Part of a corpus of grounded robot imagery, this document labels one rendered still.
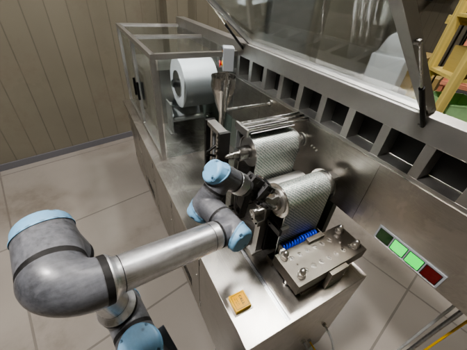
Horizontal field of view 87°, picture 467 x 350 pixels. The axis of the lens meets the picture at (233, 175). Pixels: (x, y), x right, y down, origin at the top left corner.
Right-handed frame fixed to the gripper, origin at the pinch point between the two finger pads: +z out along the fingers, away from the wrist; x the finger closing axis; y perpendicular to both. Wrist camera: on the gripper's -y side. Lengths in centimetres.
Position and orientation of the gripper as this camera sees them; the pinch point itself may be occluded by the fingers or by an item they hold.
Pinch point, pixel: (269, 204)
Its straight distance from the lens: 97.8
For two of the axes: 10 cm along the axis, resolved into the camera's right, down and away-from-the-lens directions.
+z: 6.2, 3.2, 7.1
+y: 6.2, -7.6, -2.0
